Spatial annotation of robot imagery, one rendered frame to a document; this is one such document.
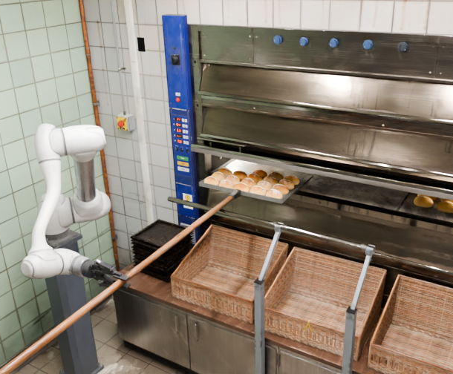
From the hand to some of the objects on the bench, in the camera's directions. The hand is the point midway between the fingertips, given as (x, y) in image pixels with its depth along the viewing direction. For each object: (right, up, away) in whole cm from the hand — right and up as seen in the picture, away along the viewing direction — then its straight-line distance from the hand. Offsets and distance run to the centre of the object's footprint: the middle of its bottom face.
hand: (122, 280), depth 225 cm
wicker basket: (+150, -45, +37) cm, 161 cm away
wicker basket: (+48, -23, +96) cm, 110 cm away
